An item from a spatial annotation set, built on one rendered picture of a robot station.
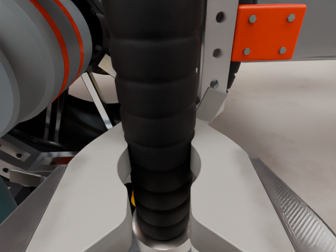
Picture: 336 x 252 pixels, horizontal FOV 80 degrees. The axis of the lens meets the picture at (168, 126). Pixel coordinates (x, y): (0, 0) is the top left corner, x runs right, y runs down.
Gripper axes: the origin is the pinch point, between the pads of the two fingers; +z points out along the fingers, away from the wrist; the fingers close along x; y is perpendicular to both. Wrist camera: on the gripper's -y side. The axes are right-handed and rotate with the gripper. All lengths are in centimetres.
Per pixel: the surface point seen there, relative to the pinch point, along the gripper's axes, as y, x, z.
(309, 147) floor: 83, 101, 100
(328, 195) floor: 83, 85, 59
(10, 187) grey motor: 40, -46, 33
